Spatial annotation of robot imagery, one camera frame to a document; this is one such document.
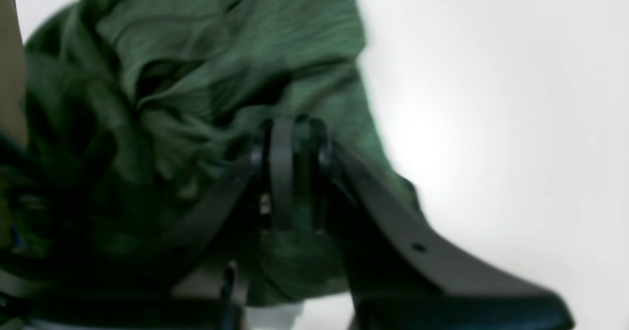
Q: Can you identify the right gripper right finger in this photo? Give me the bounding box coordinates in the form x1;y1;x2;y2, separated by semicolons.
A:
306;118;574;330

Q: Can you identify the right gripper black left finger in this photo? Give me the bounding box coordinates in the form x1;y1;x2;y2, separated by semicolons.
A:
1;119;296;330

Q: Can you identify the green long-sleeve T-shirt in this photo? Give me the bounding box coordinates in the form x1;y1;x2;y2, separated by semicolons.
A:
1;0;418;307

